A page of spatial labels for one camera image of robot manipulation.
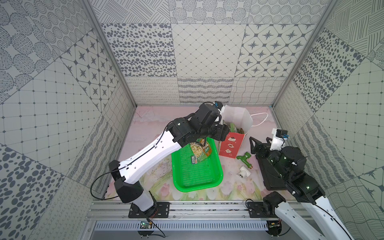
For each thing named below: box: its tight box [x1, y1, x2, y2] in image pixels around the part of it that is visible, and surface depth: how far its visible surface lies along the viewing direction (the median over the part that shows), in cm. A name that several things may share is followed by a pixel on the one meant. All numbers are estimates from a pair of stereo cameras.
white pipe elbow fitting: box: [238, 165, 252, 178], surface depth 86 cm
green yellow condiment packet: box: [190, 138, 212, 164], surface depth 95 cm
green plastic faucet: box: [236, 152, 253, 169], surface depth 92 cm
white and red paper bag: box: [219, 105, 254, 159], surface depth 88 cm
